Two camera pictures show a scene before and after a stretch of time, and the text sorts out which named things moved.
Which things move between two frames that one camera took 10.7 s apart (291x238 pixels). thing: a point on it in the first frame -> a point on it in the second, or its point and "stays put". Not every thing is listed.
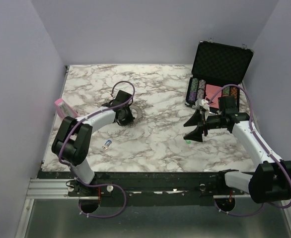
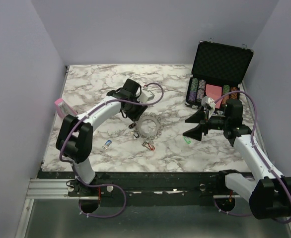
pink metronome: (64, 109) stays put
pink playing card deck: (210, 90) stays put
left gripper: (128, 120) -> (136, 115)
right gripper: (195, 120) stays put
